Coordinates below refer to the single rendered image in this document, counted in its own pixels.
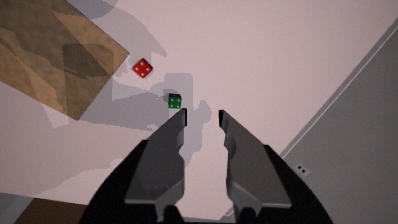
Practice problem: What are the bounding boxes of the green die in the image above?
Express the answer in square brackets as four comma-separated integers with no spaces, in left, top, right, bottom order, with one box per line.
[168,94,182,109]

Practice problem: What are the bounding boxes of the tan mat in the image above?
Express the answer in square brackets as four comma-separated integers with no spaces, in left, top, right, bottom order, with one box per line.
[0,0,129,121]

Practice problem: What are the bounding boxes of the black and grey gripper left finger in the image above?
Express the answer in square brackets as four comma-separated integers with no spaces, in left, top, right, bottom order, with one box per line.
[78,108,187,224]

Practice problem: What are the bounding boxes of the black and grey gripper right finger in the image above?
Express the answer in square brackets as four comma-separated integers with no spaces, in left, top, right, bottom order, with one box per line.
[219,109,334,224]

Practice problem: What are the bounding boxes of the dark red die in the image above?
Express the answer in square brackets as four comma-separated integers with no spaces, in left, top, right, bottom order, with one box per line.
[132,58,153,78]

